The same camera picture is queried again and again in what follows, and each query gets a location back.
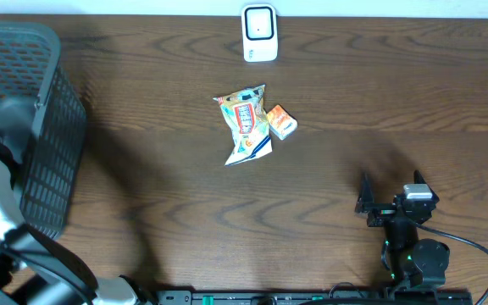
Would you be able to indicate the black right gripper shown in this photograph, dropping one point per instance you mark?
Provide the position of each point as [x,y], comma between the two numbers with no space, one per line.
[366,196]

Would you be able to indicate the orange tissue pack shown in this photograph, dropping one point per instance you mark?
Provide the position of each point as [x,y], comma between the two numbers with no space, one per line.
[281,123]

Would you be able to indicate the yellow red snack bag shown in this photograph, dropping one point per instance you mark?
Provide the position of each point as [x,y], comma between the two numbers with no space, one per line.
[244,113]

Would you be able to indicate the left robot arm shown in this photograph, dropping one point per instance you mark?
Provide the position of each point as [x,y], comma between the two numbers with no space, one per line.
[35,269]

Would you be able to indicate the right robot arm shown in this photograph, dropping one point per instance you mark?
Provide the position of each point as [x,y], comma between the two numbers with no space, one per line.
[418,266]

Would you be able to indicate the grey plastic mesh basket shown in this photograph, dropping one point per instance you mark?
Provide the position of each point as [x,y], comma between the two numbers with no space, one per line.
[42,123]

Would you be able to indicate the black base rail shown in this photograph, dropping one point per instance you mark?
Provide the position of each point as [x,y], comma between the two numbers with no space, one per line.
[344,295]

